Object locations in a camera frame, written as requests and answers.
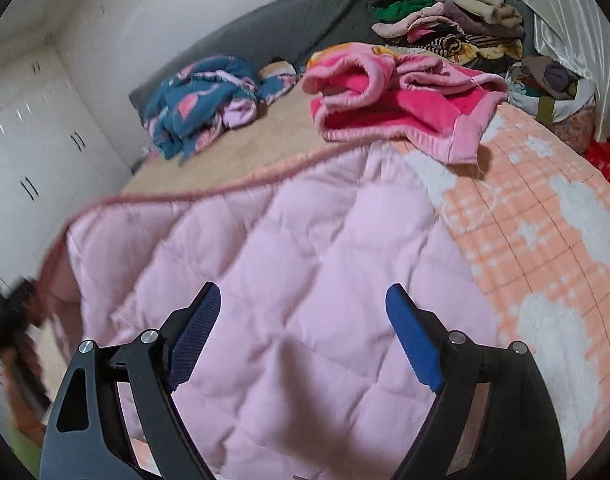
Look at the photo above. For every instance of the white wardrobe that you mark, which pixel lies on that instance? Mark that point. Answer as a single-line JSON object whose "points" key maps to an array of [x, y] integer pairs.
{"points": [[45, 150]]}

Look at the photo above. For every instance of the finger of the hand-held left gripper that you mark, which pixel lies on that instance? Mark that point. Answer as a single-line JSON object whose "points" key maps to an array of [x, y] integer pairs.
{"points": [[22, 310]]}

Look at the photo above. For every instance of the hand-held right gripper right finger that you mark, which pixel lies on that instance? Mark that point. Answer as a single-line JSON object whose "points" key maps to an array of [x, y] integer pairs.
{"points": [[416, 342]]}

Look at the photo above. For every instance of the red cloth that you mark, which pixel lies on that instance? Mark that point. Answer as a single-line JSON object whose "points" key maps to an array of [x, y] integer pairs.
{"points": [[607, 165]]}

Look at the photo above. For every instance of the grey padded headboard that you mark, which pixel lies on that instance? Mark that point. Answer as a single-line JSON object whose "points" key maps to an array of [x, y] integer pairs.
{"points": [[295, 25]]}

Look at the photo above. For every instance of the pink quilted jacket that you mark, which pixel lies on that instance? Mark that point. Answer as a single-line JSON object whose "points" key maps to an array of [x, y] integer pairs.
{"points": [[310, 240]]}

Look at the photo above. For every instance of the floral fabric basket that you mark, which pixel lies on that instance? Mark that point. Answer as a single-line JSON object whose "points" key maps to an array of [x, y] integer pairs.
{"points": [[575, 120]]}

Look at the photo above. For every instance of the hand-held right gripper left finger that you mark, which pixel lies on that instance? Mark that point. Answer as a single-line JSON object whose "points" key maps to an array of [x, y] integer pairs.
{"points": [[195, 340]]}

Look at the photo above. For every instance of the green cloth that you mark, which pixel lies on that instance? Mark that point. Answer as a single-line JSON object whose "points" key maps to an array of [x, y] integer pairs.
{"points": [[25, 452]]}

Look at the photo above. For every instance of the pile of clothes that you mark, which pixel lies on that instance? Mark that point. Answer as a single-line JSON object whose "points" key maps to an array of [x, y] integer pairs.
{"points": [[460, 15]]}

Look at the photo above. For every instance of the white satin curtain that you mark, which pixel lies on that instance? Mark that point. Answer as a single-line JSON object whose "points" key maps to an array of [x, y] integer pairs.
{"points": [[575, 20]]}

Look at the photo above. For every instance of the pink fleece blanket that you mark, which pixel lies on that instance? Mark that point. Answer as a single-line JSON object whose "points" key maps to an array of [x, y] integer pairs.
{"points": [[385, 105]]}

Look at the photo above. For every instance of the orange plaid cloud blanket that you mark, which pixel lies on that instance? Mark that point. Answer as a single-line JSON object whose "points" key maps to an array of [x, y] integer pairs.
{"points": [[535, 210]]}

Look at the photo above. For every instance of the teal floral garment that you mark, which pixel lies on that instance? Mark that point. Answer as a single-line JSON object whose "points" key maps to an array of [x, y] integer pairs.
{"points": [[195, 100]]}

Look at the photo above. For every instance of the tan bed sheet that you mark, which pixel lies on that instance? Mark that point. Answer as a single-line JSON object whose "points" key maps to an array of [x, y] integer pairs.
{"points": [[265, 145]]}

